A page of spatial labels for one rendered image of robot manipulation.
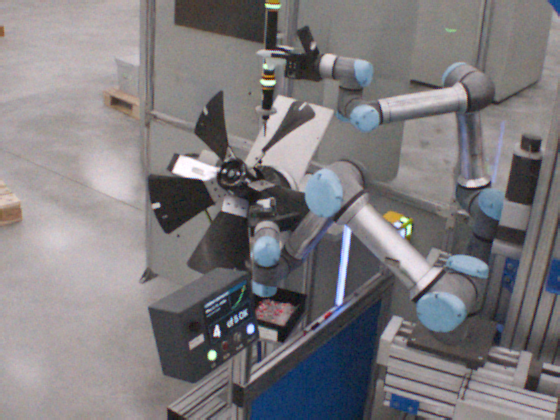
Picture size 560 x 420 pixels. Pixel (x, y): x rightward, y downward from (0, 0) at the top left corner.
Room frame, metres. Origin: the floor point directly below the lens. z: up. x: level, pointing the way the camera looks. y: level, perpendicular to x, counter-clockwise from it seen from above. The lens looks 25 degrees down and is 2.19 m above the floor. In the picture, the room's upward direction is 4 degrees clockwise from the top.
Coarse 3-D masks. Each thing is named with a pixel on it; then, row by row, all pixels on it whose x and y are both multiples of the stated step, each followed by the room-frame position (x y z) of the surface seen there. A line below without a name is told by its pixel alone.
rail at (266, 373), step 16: (368, 288) 2.23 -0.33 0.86; (384, 288) 2.32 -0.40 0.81; (352, 304) 2.12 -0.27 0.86; (368, 304) 2.23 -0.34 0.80; (336, 320) 2.04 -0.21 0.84; (352, 320) 2.14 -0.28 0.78; (304, 336) 1.92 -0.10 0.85; (320, 336) 1.96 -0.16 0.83; (288, 352) 1.82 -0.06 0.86; (304, 352) 1.89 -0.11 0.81; (256, 368) 1.73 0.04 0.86; (272, 368) 1.75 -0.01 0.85; (288, 368) 1.82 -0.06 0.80; (240, 384) 1.66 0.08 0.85; (256, 384) 1.69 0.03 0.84; (272, 384) 1.75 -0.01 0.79; (240, 400) 1.64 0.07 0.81
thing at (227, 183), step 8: (232, 160) 2.35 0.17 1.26; (240, 160) 2.34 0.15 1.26; (224, 168) 2.35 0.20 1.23; (232, 168) 2.34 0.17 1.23; (240, 168) 2.32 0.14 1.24; (248, 168) 2.32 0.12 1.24; (256, 168) 2.42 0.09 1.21; (216, 176) 2.33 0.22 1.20; (224, 176) 2.32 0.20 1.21; (232, 176) 2.31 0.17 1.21; (240, 176) 2.30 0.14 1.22; (248, 176) 2.30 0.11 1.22; (256, 176) 2.39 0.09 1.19; (264, 176) 2.40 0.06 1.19; (224, 184) 2.30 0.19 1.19; (232, 184) 2.29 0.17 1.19; (240, 184) 2.28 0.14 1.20; (240, 192) 2.30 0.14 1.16; (248, 192) 2.32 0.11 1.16; (248, 200) 2.34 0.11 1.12; (256, 200) 2.34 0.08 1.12
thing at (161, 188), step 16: (160, 176) 2.43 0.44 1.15; (176, 176) 2.40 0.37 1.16; (160, 192) 2.41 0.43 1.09; (176, 192) 2.39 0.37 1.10; (192, 192) 2.38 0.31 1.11; (160, 208) 2.40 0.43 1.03; (176, 208) 2.38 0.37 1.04; (192, 208) 2.38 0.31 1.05; (160, 224) 2.38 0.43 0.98; (176, 224) 2.38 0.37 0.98
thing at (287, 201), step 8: (264, 192) 2.24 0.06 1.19; (272, 192) 2.25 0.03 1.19; (280, 192) 2.26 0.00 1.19; (288, 192) 2.27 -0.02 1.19; (296, 192) 2.28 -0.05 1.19; (304, 192) 2.29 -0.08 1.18; (280, 200) 2.21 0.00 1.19; (288, 200) 2.21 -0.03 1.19; (296, 200) 2.22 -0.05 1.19; (304, 200) 2.22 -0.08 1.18; (280, 208) 2.17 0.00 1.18; (288, 208) 2.17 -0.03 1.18; (296, 208) 2.17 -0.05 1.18; (304, 208) 2.18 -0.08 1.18; (304, 216) 2.14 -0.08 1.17
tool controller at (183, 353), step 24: (192, 288) 1.54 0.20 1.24; (216, 288) 1.52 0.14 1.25; (240, 288) 1.57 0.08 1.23; (168, 312) 1.42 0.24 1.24; (192, 312) 1.43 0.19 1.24; (216, 312) 1.49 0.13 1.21; (240, 312) 1.55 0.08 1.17; (168, 336) 1.42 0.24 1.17; (192, 336) 1.41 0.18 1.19; (168, 360) 1.42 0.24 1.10; (192, 360) 1.39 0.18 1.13; (216, 360) 1.45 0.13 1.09
